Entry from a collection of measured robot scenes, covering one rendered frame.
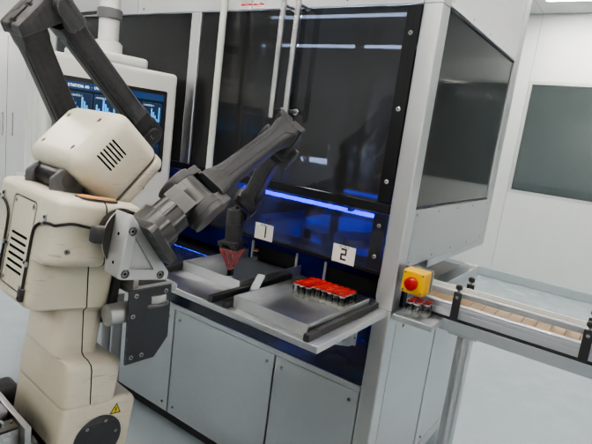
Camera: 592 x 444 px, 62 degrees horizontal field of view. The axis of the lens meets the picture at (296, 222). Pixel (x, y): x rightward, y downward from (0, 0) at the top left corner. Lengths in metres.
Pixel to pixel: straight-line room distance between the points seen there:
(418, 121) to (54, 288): 1.05
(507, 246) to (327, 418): 4.62
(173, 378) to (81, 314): 1.30
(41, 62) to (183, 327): 1.34
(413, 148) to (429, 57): 0.26
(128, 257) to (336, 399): 1.10
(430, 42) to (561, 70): 4.66
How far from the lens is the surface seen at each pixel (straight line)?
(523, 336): 1.61
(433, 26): 1.56
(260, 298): 1.54
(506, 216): 6.16
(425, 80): 1.53
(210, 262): 1.84
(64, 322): 1.08
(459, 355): 1.72
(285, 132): 1.18
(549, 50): 6.22
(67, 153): 1.00
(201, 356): 2.17
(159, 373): 2.42
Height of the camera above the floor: 1.40
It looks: 10 degrees down
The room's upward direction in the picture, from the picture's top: 7 degrees clockwise
